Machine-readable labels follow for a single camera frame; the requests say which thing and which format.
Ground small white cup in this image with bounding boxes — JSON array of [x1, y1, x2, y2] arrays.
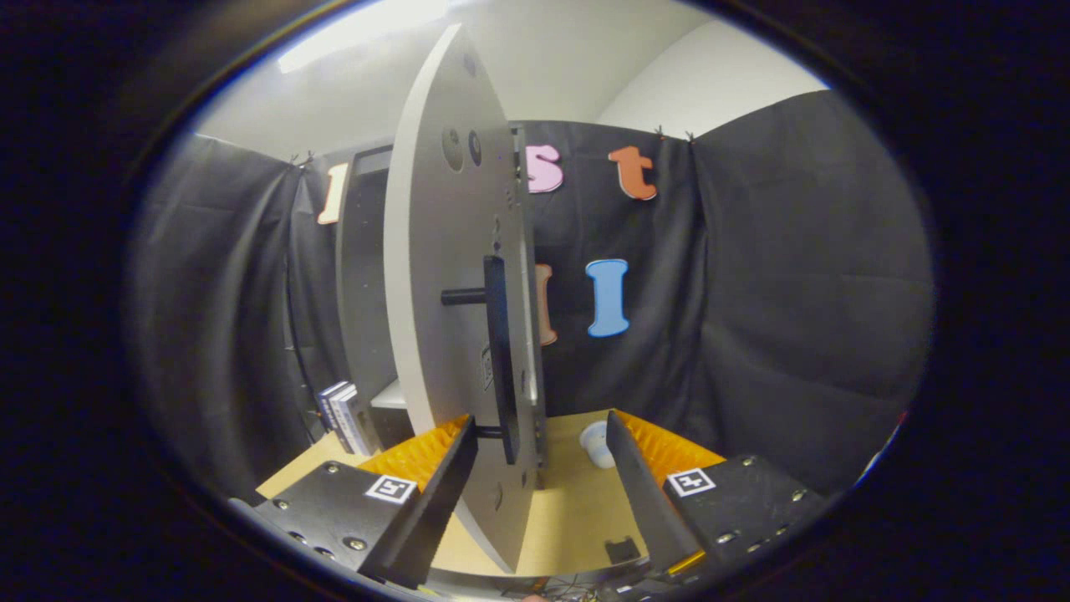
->
[[579, 421, 617, 469]]

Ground white book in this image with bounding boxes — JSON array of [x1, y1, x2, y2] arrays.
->
[[329, 385, 360, 452]]

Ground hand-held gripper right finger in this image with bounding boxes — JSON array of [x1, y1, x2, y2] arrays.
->
[[605, 410, 830, 576]]

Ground black backdrop cloth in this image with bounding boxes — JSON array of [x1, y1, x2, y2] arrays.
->
[[134, 90, 935, 503]]

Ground black backdrop stand pole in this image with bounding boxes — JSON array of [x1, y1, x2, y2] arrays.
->
[[284, 251, 327, 436]]

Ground black door handle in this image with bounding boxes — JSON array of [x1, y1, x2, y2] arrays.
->
[[441, 255, 523, 466]]

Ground blue book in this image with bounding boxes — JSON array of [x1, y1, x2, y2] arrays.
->
[[318, 382, 348, 431]]

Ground grey cabinet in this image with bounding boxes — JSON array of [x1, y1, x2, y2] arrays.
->
[[336, 144, 419, 457]]

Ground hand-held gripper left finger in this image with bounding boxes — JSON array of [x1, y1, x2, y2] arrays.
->
[[232, 415, 479, 590]]

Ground white cabinet door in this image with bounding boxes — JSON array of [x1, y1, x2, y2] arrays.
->
[[383, 23, 548, 574]]

